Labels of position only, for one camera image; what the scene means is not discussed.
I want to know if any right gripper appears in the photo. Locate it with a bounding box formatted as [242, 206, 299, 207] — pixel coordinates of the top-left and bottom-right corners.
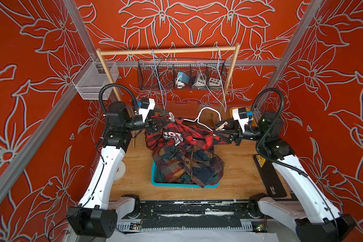
[216, 120, 269, 149]

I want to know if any beige clothespin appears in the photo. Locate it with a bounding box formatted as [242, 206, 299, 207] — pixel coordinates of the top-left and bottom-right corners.
[216, 122, 228, 131]

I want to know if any red black plaid shirt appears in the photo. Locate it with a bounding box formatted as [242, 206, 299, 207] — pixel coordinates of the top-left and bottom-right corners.
[145, 115, 228, 150]

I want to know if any white wire hanger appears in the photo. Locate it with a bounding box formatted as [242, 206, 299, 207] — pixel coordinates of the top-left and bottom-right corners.
[143, 49, 167, 110]
[184, 107, 222, 131]
[196, 45, 227, 112]

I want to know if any dark plaid shirt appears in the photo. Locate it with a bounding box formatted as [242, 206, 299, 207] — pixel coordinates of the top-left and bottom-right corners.
[152, 144, 224, 188]

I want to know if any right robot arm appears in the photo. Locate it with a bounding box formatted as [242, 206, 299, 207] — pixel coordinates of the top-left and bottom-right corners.
[214, 88, 356, 242]

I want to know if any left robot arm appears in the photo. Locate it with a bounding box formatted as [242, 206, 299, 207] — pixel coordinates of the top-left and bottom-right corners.
[66, 83, 168, 240]

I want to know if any yellow plastic tray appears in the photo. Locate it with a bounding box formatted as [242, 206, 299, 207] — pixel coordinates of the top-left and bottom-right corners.
[229, 107, 239, 118]

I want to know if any red brown box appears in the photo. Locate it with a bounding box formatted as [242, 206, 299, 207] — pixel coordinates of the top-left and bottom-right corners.
[166, 100, 199, 116]

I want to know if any white dotted box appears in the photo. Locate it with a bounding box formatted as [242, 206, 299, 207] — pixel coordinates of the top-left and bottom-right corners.
[208, 77, 222, 88]

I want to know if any teal plastic basket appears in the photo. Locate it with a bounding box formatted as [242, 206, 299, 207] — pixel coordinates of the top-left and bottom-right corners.
[150, 161, 201, 188]

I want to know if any white tape roll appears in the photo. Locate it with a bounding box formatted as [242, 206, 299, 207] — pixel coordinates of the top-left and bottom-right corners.
[114, 161, 126, 180]

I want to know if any white power adapter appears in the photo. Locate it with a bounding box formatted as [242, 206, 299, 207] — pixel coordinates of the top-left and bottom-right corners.
[191, 74, 207, 88]

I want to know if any white mesh basket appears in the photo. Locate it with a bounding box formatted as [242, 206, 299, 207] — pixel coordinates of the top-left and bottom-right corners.
[72, 61, 111, 100]

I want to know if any wooden hanging rack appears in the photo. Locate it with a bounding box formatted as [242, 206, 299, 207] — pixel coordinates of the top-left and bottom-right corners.
[96, 43, 241, 112]

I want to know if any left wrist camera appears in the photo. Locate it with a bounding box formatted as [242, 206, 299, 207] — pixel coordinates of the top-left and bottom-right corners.
[139, 97, 155, 122]

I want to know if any black wire basket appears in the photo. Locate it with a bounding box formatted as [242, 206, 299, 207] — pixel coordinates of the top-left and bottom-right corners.
[137, 57, 227, 91]

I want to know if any teal charger with cable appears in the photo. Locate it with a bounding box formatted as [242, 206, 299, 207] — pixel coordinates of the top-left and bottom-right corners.
[175, 72, 190, 89]

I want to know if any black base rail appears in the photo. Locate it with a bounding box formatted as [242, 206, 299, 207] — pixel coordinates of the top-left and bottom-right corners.
[117, 200, 271, 234]

